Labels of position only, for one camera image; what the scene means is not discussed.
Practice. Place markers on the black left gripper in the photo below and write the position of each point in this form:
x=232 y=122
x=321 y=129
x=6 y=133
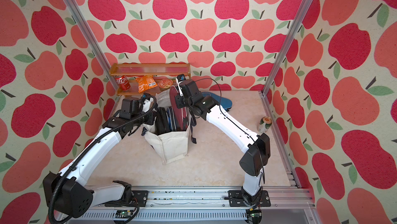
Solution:
x=151 y=117

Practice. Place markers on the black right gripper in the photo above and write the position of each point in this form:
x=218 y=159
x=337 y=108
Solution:
x=180 y=104

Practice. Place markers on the maroon paddle case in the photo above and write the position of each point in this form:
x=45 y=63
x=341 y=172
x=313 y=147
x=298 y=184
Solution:
x=182 y=114

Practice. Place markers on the light blue paddle case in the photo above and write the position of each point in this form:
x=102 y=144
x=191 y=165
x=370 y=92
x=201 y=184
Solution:
x=225 y=102

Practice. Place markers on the white canvas tote bag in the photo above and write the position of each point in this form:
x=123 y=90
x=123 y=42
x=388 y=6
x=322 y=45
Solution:
x=171 y=146

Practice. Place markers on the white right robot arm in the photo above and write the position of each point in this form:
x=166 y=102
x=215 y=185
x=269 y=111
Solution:
x=255 y=147

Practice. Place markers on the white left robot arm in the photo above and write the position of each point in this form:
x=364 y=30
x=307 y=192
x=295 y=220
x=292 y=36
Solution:
x=66 y=192

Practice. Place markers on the orange snack bag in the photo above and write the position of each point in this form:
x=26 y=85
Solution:
x=145 y=83

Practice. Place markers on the dark blue paddle case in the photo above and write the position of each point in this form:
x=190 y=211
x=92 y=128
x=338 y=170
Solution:
x=171 y=119

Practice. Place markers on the round gold red tin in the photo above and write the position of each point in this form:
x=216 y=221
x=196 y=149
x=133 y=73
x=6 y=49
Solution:
x=165 y=84

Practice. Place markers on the black paddle case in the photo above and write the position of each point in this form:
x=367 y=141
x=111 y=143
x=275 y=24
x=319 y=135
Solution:
x=161 y=122

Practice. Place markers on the red soda can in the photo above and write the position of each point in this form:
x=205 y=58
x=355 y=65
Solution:
x=123 y=82

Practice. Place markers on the small green labelled bottle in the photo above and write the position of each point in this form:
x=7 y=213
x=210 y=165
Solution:
x=265 y=124

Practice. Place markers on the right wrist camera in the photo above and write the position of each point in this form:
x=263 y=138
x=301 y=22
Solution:
x=179 y=79

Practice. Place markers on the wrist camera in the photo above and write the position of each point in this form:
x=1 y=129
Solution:
x=148 y=103
x=179 y=79

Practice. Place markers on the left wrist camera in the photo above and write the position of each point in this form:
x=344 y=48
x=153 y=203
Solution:
x=148 y=103

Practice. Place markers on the left aluminium frame post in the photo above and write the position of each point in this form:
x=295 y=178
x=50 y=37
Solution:
x=91 y=39

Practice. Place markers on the aluminium frame post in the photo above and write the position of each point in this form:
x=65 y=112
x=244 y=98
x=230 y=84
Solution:
x=296 y=24
x=91 y=39

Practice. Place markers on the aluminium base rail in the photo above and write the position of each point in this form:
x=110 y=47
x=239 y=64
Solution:
x=208 y=205

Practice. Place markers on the right aluminium frame post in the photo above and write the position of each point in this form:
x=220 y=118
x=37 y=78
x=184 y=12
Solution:
x=296 y=24

